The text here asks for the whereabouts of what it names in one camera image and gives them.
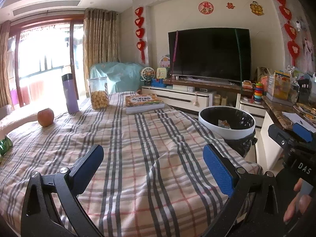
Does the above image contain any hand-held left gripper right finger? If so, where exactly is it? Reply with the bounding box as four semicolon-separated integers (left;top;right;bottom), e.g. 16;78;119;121
203;144;287;237

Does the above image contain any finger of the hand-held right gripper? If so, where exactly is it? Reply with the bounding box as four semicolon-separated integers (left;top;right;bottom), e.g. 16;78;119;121
268;124;297;153
292;123;313;143

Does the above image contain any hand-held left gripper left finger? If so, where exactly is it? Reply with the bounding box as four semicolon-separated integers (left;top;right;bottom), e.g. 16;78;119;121
20;144;104;237

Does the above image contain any white bin with black liner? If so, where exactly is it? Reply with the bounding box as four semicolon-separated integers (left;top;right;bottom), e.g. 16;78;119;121
199;106;257;158

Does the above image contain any person's right hand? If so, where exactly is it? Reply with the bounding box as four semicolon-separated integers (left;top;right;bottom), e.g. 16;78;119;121
283;179;311;225

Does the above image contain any white paper sheet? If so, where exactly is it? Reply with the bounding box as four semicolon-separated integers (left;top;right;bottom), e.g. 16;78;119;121
281;111;316;129

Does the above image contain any marble side table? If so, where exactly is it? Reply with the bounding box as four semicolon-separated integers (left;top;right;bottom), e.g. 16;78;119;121
262;95;316;131

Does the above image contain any yellow picture box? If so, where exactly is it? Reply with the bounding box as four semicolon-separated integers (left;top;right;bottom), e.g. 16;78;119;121
270;70;292;100

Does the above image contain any plaid blanket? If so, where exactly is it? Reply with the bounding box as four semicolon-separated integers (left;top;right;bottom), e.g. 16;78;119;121
0;91;263;237

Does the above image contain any paper gift bag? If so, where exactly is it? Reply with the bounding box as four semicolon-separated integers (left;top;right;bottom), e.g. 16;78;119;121
257;67;271;82

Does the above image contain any red apple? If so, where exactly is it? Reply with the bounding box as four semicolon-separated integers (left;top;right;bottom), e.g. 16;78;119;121
37;108;54;127

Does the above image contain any clear jar of snack balls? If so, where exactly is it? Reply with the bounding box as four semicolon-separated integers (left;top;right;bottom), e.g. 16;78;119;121
87;77;109;109

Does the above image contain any purple thermos bottle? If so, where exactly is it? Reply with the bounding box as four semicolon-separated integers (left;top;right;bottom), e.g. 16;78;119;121
61;73;80;114

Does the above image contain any crushed green can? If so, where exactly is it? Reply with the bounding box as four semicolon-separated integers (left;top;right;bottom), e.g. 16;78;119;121
0;135;13;156

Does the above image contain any white tv cabinet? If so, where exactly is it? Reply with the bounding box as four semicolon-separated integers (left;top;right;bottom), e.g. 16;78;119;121
141;85;267;129

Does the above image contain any brown tv riser shelf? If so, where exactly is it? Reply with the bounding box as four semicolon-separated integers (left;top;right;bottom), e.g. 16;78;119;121
163;78;247;92

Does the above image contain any white book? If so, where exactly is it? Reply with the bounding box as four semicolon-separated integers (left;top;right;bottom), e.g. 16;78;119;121
125;103;165;115

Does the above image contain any pink covered sofa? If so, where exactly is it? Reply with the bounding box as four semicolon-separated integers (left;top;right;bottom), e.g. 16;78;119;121
0;104;40;134

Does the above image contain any orange cover picture book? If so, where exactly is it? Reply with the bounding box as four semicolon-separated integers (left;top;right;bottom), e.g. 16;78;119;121
125;94;164;108

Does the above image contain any teal dust cover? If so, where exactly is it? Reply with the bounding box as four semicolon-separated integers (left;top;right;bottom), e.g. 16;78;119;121
89;62;147;94

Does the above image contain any black television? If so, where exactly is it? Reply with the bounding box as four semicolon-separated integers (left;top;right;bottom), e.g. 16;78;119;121
168;28;252;82

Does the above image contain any ferris wheel toy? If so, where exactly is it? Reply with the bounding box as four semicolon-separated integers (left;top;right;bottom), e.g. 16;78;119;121
140;67;155;82

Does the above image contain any beige curtain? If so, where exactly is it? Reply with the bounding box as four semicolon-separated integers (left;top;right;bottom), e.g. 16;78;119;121
0;20;13;108
83;8;121;99

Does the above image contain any wooden sliding balcony door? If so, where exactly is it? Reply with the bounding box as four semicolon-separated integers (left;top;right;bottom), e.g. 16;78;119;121
10;13;86;106

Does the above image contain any ceiling air vent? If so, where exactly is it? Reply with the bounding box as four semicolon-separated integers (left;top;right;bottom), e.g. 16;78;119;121
12;0;81;17

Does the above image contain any rainbow stacking ring toy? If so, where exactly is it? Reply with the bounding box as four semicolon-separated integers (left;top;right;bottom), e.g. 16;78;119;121
253;82;264;104

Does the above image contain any red heart string decoration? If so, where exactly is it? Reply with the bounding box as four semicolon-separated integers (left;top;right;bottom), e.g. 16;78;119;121
272;0;301;66
134;6;147;63

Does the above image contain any cartoon wall decal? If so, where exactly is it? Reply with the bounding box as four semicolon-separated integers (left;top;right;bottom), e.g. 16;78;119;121
249;1;263;16

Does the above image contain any round red wall decal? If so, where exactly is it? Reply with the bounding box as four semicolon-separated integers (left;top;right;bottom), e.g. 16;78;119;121
199;1;213;14

